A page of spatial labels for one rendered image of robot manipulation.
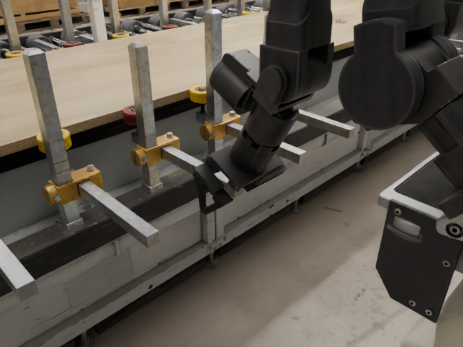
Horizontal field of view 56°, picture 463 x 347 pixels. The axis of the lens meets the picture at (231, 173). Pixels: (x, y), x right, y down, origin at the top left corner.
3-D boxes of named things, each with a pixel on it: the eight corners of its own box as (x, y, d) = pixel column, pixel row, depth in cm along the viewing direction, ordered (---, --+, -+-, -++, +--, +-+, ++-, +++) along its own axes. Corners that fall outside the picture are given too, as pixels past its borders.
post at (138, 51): (162, 206, 129) (147, 42, 105) (153, 210, 127) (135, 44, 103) (156, 201, 131) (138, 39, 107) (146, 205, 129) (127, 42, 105)
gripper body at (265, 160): (204, 162, 61) (222, 125, 56) (251, 142, 68) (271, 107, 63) (234, 195, 59) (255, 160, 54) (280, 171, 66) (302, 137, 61)
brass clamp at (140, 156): (181, 154, 125) (180, 138, 123) (142, 170, 117) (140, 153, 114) (168, 147, 129) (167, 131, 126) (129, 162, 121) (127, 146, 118)
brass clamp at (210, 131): (242, 131, 141) (242, 116, 138) (211, 143, 132) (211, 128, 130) (229, 125, 144) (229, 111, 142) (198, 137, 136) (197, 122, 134)
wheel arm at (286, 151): (306, 163, 121) (307, 149, 119) (298, 167, 119) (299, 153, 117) (202, 120, 148) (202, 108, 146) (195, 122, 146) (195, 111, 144)
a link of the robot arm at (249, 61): (286, 80, 47) (333, 64, 52) (220, 16, 50) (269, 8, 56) (248, 152, 55) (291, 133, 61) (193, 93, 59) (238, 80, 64)
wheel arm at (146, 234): (160, 244, 91) (159, 228, 89) (147, 252, 89) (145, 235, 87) (65, 171, 118) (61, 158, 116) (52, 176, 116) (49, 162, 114)
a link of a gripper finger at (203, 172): (178, 201, 65) (196, 160, 59) (211, 184, 70) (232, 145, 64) (206, 234, 63) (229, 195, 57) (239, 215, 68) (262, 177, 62)
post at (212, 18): (223, 163, 142) (221, 9, 118) (215, 167, 140) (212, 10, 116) (215, 160, 144) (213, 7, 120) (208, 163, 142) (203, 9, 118)
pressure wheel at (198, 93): (186, 120, 146) (184, 87, 140) (205, 114, 150) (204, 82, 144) (200, 127, 140) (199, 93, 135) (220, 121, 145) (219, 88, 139)
